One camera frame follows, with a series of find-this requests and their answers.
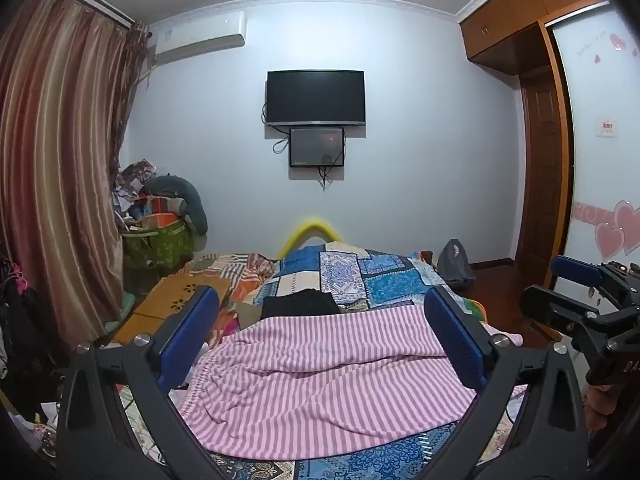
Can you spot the grey bag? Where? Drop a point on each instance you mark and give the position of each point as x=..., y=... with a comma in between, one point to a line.
x=452, y=265

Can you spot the person's right hand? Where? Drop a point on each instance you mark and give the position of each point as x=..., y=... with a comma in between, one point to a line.
x=600, y=405

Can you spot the black folded garment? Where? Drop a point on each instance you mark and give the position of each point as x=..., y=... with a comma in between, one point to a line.
x=300, y=304

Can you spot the wooden folding table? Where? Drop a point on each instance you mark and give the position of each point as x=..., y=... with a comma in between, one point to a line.
x=165, y=295

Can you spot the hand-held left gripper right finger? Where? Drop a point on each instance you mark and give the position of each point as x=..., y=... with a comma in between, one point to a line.
x=457, y=345

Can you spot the small black wall screen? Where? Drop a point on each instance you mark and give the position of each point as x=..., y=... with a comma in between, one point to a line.
x=317, y=146

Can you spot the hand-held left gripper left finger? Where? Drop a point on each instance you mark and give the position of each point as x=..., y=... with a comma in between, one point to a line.
x=192, y=330

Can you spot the wooden door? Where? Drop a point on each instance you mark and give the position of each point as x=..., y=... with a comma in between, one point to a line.
x=540, y=170

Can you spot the striped brown curtain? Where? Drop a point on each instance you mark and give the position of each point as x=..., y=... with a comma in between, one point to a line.
x=60, y=135

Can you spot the dark hanging clothes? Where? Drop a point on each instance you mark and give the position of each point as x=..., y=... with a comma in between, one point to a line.
x=25, y=320

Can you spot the floor clutter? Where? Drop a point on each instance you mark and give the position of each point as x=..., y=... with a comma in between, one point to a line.
x=30, y=430

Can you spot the pink striped pants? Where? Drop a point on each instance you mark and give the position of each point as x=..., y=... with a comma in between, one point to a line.
x=310, y=375

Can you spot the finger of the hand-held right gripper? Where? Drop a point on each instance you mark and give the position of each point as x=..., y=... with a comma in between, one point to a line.
x=577, y=271
x=550, y=310

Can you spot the black wall television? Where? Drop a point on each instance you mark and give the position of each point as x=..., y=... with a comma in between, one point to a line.
x=315, y=96

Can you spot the wooden overhead cabinet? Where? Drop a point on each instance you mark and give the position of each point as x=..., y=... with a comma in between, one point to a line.
x=505, y=25

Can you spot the yellow curved bed frame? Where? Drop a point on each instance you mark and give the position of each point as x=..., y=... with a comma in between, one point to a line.
x=310, y=222

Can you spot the pile of papers and boxes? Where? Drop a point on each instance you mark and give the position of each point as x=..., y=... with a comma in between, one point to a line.
x=132, y=185

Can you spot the white air conditioner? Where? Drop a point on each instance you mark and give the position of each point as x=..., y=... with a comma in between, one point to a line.
x=200, y=37

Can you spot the white heart-print wardrobe door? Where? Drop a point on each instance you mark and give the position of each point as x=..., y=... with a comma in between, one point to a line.
x=590, y=160

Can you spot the green storage box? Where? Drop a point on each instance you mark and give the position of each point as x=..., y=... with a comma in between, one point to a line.
x=160, y=245

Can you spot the orange striped bedsheet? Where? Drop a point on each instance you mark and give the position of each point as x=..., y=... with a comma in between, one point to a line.
x=240, y=270

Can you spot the blue patchwork quilt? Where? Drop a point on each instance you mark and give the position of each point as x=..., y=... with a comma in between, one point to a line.
x=380, y=280

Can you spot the grey pillow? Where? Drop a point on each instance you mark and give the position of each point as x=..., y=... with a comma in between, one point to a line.
x=192, y=200

